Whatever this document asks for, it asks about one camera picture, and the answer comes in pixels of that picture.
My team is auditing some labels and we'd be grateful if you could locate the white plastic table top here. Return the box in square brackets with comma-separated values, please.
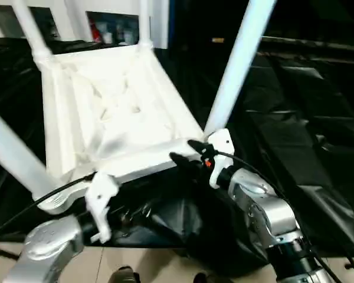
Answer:
[38, 42, 208, 214]

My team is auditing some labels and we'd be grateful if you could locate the white plastic table leg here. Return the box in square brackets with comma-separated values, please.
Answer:
[138, 0, 155, 50]
[203, 0, 278, 141]
[0, 105, 63, 205]
[12, 0, 54, 65]

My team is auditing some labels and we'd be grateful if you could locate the black mat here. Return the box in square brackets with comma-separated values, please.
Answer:
[0, 37, 354, 278]

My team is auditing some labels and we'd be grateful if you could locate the black furniture with gold label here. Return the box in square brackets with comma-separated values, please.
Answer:
[168, 0, 354, 61]

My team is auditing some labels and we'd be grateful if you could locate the white cabinet with glass doors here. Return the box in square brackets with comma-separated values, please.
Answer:
[0, 0, 169, 50]

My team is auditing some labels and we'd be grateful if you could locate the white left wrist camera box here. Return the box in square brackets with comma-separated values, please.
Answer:
[85, 172, 122, 245]

